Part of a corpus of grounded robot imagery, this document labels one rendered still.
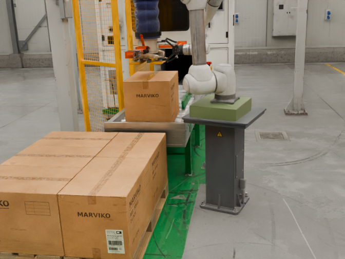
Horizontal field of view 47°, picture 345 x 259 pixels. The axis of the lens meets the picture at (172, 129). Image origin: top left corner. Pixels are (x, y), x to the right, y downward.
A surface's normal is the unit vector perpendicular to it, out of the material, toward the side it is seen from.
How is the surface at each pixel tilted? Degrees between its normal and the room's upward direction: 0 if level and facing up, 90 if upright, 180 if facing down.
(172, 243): 0
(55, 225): 90
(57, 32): 90
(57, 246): 90
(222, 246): 0
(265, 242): 0
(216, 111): 90
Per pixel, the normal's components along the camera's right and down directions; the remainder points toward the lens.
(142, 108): -0.12, 0.28
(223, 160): -0.47, 0.26
